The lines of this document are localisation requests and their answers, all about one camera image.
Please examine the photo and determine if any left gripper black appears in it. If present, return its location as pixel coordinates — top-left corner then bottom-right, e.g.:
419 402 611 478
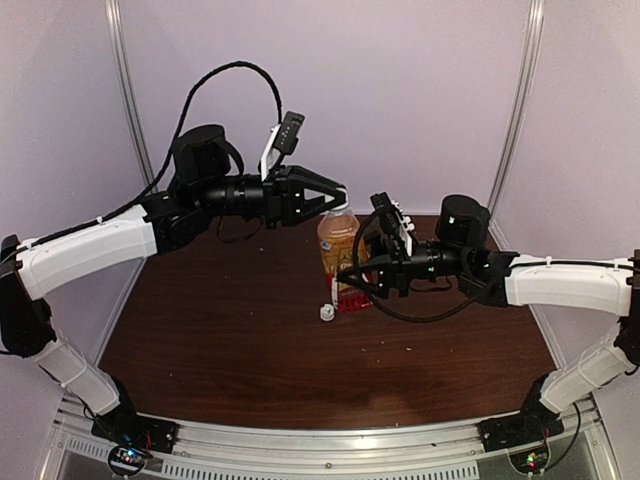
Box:
195 163 346 227

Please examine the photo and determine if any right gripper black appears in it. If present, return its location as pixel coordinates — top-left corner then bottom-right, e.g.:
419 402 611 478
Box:
335 229 469 300

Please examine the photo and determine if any white cap of tea bottle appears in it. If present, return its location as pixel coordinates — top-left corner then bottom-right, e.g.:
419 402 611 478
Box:
332 198 350 211

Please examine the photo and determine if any amber tea bottle red label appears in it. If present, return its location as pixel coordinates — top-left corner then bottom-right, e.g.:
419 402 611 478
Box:
317 202 371 313

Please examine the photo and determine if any white cap of clear bottle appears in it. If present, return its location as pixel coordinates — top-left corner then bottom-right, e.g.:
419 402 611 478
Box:
319 303 335 322

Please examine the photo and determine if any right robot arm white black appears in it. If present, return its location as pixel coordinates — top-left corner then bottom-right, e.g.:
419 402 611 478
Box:
338 193 639 442

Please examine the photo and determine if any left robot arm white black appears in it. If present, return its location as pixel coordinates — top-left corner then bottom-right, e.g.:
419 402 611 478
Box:
1 117 347 444

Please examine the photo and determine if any right circuit board with LEDs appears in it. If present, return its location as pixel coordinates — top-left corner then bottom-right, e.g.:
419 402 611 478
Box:
509 449 550 476

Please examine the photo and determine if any circuit board with leds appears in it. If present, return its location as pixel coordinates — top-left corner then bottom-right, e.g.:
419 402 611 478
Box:
107 446 150 477
509 449 550 476

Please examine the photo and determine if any left circuit board with LEDs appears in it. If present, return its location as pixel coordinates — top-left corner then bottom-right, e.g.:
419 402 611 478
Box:
107 446 150 477

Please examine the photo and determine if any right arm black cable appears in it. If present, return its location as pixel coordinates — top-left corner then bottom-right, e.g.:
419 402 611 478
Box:
349 214 636 322

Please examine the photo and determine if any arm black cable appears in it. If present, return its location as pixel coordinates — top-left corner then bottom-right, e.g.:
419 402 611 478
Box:
349 214 636 322
94 60 282 236

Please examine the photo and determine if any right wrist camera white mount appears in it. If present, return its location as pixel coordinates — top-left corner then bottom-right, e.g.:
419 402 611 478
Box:
370 192 417 257

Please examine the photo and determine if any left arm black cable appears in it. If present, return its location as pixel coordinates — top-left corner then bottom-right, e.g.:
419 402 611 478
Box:
94 60 282 236

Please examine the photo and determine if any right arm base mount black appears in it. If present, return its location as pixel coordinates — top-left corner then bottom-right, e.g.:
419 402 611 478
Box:
478 375 564 452

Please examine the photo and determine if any left aluminium frame post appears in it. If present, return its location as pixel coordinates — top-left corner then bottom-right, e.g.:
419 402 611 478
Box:
105 0 154 186

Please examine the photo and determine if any aluminium frame post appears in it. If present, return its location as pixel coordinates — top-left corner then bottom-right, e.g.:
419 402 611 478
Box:
105 0 154 186
487 0 546 216

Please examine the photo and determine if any front aluminium rail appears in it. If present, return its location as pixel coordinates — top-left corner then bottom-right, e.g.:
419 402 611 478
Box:
36 400 621 479

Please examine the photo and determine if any right aluminium frame post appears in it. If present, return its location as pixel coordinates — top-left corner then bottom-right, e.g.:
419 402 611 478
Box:
487 0 546 216

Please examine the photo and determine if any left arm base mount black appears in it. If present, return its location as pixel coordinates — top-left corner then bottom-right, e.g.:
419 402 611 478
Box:
91 377 178 454

